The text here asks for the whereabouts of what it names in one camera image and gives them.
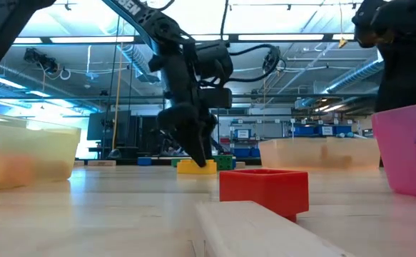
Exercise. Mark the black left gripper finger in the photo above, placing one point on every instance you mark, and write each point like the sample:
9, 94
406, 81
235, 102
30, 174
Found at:
209, 144
193, 146

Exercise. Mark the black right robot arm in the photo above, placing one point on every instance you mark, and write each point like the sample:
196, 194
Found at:
400, 53

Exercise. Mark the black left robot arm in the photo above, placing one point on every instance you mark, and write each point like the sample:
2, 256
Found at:
150, 25

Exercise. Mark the green long toy brick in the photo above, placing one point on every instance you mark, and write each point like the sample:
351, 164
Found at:
223, 162

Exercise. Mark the wooden block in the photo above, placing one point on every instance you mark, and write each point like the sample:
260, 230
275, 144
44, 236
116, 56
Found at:
101, 163
240, 165
254, 232

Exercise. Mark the blue storage bin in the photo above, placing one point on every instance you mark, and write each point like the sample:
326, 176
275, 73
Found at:
247, 152

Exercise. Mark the black computer monitor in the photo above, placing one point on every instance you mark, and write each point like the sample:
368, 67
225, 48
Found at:
147, 133
109, 125

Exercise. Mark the blue small toy brick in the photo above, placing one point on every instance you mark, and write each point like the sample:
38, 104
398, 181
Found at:
144, 161

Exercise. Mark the red toy brick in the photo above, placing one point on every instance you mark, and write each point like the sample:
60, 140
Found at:
264, 189

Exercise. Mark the peach plastic bin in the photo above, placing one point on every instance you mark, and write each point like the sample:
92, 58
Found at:
318, 153

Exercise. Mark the yellow hanging tag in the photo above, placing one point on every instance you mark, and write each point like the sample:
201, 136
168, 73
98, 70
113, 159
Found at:
342, 43

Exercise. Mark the yellow plastic bin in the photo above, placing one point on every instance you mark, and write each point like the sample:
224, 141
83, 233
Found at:
25, 153

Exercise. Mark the pink plastic bin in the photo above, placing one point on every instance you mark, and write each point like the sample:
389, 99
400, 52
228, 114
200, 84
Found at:
407, 150

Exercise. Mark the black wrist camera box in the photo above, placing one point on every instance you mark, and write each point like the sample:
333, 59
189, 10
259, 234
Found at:
213, 60

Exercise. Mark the silver ventilation duct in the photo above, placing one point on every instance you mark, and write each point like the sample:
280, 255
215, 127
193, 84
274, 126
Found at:
354, 76
138, 60

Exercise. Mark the black ceiling camera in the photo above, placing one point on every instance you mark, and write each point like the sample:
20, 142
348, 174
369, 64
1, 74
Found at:
41, 60
272, 59

